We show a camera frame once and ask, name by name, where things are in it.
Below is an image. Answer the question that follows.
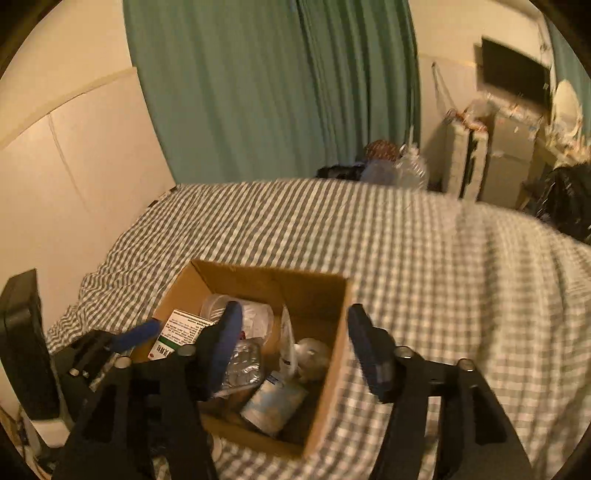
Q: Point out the silver foil blister pack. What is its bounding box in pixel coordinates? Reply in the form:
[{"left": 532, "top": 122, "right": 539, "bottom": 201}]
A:
[{"left": 214, "top": 338, "right": 264, "bottom": 397}]

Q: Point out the white purple cream tube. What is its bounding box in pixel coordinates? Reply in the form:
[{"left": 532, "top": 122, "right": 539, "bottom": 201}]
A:
[{"left": 280, "top": 306, "right": 297, "bottom": 379}]

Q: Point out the green white medicine box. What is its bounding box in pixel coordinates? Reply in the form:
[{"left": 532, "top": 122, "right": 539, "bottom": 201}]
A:
[{"left": 147, "top": 309, "right": 214, "bottom": 361}]

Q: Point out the white blue round can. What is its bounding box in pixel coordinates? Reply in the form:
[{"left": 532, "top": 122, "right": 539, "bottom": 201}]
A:
[{"left": 240, "top": 371, "right": 308, "bottom": 437}]

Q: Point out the clear plastic container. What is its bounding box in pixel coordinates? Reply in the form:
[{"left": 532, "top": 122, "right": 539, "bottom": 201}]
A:
[{"left": 198, "top": 293, "right": 276, "bottom": 345}]

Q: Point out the small white plush toy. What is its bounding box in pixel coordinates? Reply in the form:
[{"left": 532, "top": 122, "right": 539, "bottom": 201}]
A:
[{"left": 294, "top": 338, "right": 332, "bottom": 383}]

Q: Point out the brown cardboard box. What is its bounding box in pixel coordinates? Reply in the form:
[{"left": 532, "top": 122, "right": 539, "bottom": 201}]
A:
[{"left": 131, "top": 258, "right": 356, "bottom": 460}]

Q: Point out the clear water jug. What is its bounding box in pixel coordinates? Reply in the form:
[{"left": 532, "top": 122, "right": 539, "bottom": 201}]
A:
[{"left": 394, "top": 144, "right": 429, "bottom": 191}]

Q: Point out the black bag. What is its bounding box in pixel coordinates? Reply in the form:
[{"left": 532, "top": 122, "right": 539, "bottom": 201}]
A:
[{"left": 528, "top": 163, "right": 591, "bottom": 245}]

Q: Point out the dark patterned hat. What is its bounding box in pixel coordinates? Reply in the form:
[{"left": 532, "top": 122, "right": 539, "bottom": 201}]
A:
[{"left": 363, "top": 140, "right": 400, "bottom": 162}]

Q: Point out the white suitcase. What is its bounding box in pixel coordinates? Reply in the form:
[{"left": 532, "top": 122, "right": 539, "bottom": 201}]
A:
[{"left": 442, "top": 118, "right": 489, "bottom": 201}]

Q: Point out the grey mini fridge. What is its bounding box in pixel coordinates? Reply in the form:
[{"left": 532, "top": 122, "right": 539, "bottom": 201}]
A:
[{"left": 479, "top": 111, "right": 539, "bottom": 209}]

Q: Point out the teal curtain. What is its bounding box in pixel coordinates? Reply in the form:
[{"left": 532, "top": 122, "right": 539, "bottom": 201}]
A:
[
  {"left": 547, "top": 20, "right": 590, "bottom": 103},
  {"left": 123, "top": 1, "right": 421, "bottom": 183}
]

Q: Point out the oval white vanity mirror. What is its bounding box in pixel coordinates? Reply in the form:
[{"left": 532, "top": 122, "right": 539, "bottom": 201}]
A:
[{"left": 551, "top": 80, "right": 583, "bottom": 139}]

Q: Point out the black wall television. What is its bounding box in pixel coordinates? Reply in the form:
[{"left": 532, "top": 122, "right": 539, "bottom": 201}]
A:
[{"left": 481, "top": 37, "right": 552, "bottom": 110}]

